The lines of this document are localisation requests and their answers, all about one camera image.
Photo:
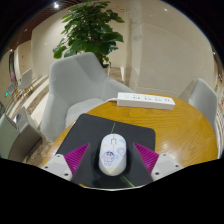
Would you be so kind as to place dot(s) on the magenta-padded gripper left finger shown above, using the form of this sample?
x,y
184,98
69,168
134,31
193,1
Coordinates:
x,y
58,165

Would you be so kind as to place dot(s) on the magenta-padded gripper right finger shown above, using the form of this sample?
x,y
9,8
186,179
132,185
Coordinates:
x,y
165,165

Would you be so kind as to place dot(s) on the white cartoon-print computer mouse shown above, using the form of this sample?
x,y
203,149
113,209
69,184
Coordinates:
x,y
113,155

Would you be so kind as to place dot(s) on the black mouse pad green lines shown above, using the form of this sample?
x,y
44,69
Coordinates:
x,y
90,131

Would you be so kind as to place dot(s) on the grey-green armchair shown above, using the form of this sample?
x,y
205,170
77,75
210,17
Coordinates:
x,y
15,138

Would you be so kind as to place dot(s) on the white power strip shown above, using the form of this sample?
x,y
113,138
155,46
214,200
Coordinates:
x,y
145,101

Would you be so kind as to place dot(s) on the light grey shell chair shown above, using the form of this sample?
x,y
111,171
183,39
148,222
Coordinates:
x,y
203,100
73,90

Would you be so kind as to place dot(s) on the small white distant chair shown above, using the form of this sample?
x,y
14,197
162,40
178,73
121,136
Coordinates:
x,y
26,80

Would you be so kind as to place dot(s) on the large green potted plant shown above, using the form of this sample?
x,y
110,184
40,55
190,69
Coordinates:
x,y
91,31

